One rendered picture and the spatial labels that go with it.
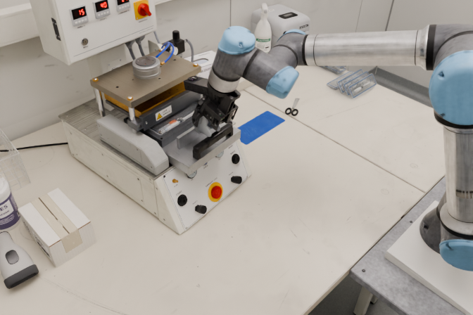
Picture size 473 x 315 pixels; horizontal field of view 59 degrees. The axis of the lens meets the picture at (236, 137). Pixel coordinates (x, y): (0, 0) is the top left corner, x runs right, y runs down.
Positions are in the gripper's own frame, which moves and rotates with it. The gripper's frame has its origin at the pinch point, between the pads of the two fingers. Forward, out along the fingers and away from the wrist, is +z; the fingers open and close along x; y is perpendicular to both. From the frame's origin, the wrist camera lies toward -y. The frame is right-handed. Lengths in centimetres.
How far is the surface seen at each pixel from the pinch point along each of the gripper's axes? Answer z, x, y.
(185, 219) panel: 18.5, -13.5, 13.5
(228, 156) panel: 13.0, 9.5, 7.9
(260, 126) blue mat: 26.3, 41.3, 1.9
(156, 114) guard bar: -0.2, -6.8, -10.4
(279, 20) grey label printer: 16, 90, -30
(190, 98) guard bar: 0.9, 6.7, -10.1
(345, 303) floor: 80, 44, 75
